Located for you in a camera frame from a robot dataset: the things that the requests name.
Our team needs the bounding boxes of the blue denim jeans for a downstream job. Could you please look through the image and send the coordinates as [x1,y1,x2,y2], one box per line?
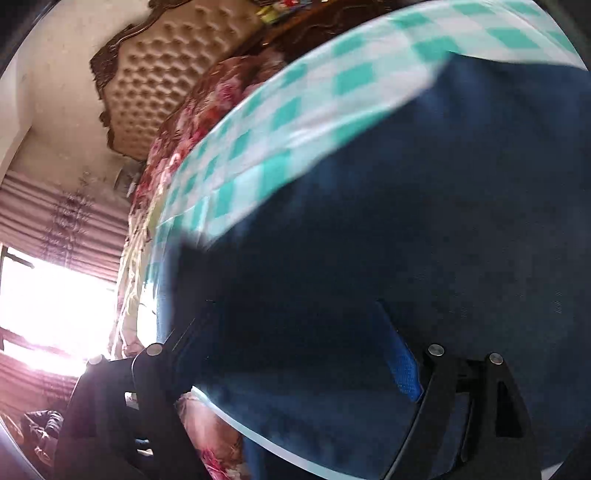
[160,55,590,479]

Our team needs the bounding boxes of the red floral bed quilt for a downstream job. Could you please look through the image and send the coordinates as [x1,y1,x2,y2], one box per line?
[108,50,297,480]

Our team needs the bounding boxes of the green white checkered tablecloth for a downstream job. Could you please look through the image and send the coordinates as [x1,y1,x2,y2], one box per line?
[146,0,591,287]

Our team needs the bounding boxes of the tufted tan leather headboard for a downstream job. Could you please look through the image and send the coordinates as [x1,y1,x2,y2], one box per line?
[90,1,263,161]

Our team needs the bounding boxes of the dark wooden nightstand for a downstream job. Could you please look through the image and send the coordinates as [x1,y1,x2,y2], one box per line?
[235,0,416,63]

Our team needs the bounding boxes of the pink striped curtain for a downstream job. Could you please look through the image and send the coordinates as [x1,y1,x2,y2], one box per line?
[0,171,129,416]

